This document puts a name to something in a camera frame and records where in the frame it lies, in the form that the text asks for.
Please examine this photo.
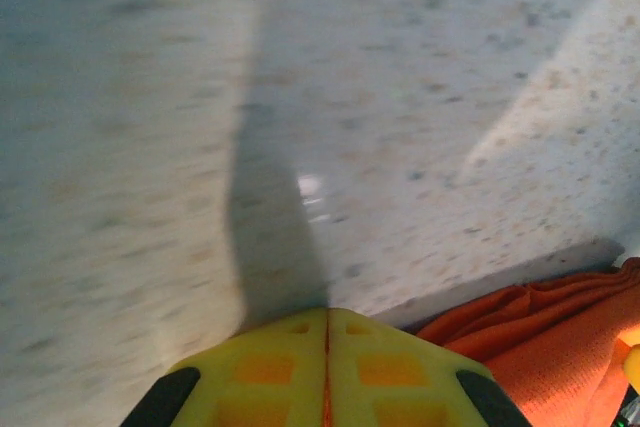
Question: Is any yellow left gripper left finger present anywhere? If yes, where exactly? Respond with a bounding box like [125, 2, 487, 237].
[119, 307, 329, 427]

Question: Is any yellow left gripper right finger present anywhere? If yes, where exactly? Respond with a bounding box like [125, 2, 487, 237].
[327, 309, 531, 427]

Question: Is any orange t-shirt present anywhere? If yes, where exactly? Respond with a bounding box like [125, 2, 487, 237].
[414, 256, 640, 427]

